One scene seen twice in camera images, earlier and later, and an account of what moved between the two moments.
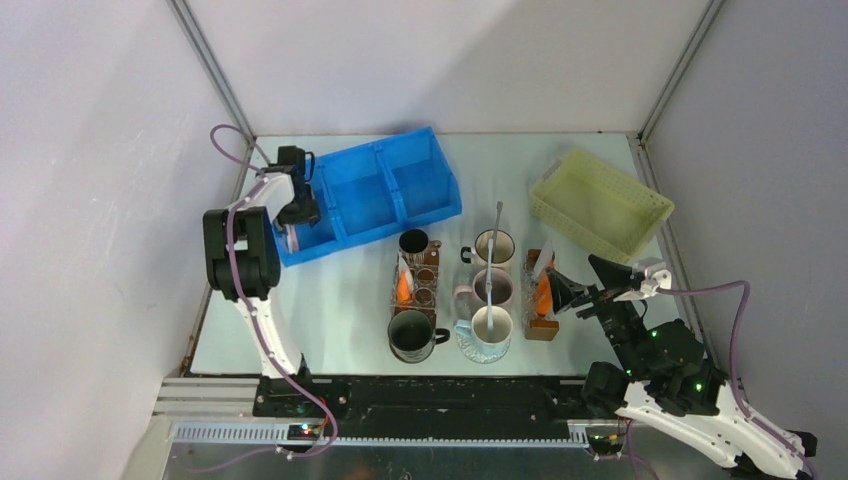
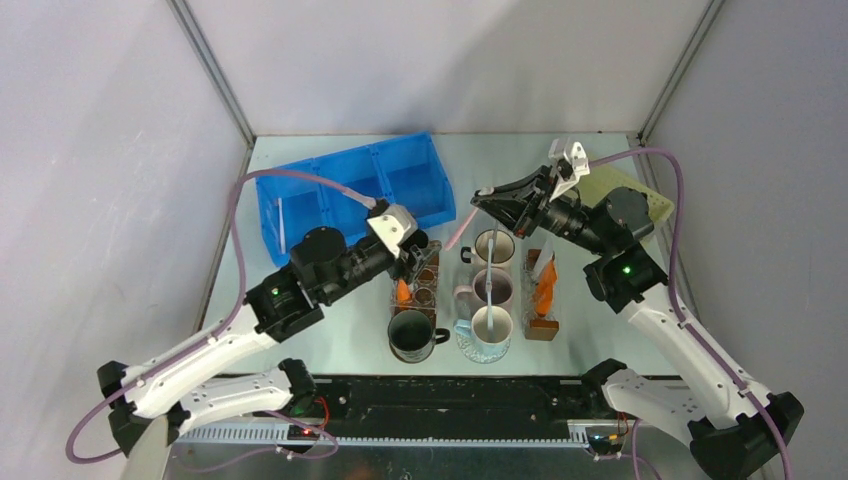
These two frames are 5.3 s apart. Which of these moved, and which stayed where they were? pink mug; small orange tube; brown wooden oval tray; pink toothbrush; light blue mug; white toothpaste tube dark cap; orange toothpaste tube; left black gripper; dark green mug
Moved: pink toothbrush; left black gripper
Stayed: small orange tube; orange toothpaste tube; dark green mug; brown wooden oval tray; white toothpaste tube dark cap; light blue mug; pink mug
